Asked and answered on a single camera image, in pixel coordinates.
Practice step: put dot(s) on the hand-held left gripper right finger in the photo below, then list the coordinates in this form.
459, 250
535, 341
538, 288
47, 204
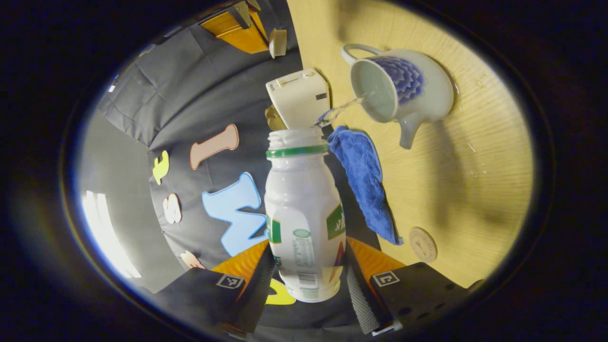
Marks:
361, 299

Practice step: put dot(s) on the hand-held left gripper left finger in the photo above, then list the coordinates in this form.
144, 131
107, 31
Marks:
259, 289

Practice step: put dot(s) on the white blue-flowered teacup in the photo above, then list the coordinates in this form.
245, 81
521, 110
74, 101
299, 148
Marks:
427, 90

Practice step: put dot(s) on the blue towel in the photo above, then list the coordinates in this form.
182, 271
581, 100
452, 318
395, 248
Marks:
363, 180

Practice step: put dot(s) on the round wooden coaster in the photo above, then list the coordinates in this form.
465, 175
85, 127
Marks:
423, 244

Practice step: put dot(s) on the white plastic water bottle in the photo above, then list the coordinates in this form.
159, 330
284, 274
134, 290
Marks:
301, 204

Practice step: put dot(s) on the brown bread slice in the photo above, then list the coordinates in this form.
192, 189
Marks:
274, 119

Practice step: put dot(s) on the white toaster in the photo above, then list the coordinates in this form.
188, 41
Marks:
297, 97

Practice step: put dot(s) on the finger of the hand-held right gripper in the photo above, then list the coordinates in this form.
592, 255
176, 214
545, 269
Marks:
237, 33

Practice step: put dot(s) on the black backdrop cloth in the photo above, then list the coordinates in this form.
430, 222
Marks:
190, 95

